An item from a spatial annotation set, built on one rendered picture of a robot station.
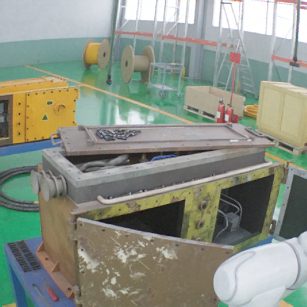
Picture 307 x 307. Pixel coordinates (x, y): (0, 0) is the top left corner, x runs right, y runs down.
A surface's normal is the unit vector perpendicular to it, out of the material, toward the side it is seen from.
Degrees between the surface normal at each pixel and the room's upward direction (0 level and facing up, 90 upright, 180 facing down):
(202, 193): 90
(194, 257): 90
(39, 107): 90
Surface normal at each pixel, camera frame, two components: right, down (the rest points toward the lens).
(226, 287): -0.92, -0.06
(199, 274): -0.22, 0.31
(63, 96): 0.61, 0.32
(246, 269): -0.07, -0.60
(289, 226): -0.71, 0.18
